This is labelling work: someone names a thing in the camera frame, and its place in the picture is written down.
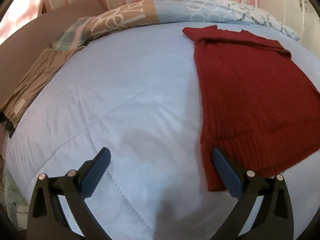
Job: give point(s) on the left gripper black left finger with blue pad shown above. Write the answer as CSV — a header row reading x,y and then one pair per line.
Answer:
x,y
46,218

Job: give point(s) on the red knit sweater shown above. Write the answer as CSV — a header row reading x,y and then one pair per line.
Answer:
x,y
258,107

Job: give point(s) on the white quilted comforter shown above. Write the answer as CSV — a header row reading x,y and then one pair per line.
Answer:
x,y
136,93

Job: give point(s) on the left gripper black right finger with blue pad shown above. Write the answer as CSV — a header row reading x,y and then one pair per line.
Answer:
x,y
263,210

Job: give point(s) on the brown headboard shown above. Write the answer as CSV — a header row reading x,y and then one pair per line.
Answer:
x,y
23,47

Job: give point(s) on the green plaid cloth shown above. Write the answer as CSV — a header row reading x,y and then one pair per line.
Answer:
x,y
73,36

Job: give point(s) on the white wardrobe with decals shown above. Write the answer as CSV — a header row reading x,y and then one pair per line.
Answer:
x,y
299,15

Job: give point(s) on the patterned tan blue pillow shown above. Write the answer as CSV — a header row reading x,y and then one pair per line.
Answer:
x,y
148,12

